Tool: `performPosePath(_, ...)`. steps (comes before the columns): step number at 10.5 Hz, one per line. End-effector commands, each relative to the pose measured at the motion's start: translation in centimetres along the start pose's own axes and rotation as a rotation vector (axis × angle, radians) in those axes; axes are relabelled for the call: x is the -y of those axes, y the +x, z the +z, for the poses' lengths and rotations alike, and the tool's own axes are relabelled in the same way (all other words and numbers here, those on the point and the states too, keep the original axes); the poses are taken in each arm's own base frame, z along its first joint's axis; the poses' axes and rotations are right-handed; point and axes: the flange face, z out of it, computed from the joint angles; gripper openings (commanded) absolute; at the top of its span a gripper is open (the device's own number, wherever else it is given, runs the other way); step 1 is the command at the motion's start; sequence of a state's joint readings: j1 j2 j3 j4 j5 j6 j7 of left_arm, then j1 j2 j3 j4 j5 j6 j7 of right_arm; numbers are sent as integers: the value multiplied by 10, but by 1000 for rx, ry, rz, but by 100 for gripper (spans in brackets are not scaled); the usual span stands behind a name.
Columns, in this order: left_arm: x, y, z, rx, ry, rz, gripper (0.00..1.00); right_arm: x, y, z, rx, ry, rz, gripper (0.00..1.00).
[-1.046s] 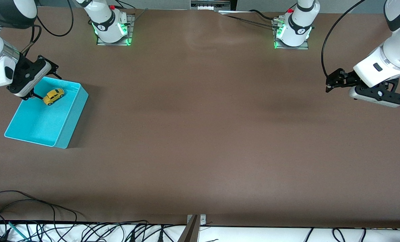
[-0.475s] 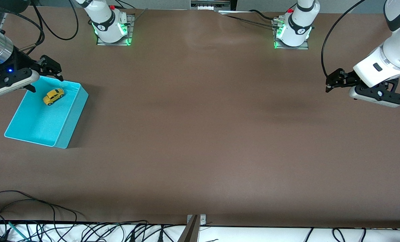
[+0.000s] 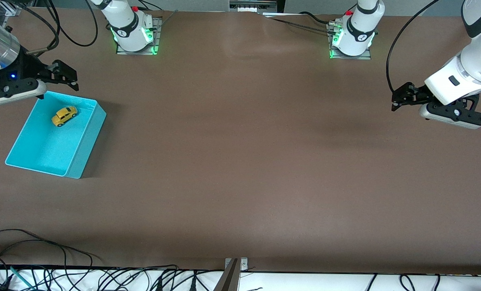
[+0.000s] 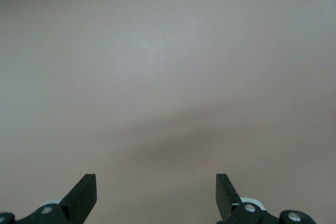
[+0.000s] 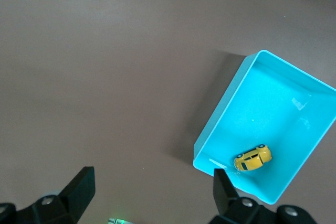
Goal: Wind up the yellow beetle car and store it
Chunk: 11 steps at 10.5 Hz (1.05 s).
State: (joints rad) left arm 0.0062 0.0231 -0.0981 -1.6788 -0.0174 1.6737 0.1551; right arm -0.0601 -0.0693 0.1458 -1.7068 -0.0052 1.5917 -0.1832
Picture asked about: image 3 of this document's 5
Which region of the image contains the yellow beetle toy car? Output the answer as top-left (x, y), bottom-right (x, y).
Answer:
top-left (51, 106), bottom-right (78, 127)

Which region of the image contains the turquoise plastic bin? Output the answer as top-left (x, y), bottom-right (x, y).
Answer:
top-left (5, 91), bottom-right (107, 179)

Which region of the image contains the grey power strip device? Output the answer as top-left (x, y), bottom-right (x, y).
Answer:
top-left (229, 0), bottom-right (279, 13)

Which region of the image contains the dark angled metal bar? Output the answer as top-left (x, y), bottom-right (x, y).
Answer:
top-left (213, 259), bottom-right (240, 291)

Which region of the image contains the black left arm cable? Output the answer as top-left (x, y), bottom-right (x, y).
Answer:
top-left (386, 0), bottom-right (443, 94)

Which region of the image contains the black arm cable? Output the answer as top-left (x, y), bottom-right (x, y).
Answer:
top-left (49, 0), bottom-right (99, 47)
top-left (18, 0), bottom-right (60, 55)
top-left (386, 0), bottom-right (443, 94)

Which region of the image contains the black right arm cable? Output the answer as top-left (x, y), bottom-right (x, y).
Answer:
top-left (49, 0), bottom-right (99, 47)
top-left (18, 0), bottom-right (60, 55)

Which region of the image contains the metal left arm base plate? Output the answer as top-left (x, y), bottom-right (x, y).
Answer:
top-left (329, 22), bottom-right (373, 60)

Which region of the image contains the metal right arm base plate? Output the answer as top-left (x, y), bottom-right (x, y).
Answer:
top-left (116, 16), bottom-right (163, 55)

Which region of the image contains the black base supply cable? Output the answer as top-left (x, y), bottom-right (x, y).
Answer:
top-left (261, 11), bottom-right (338, 36)

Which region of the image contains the long black looped cable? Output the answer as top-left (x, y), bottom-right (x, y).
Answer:
top-left (0, 229), bottom-right (103, 268)

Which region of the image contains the small metal bracket plate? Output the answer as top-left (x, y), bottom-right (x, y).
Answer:
top-left (225, 257), bottom-right (248, 272)

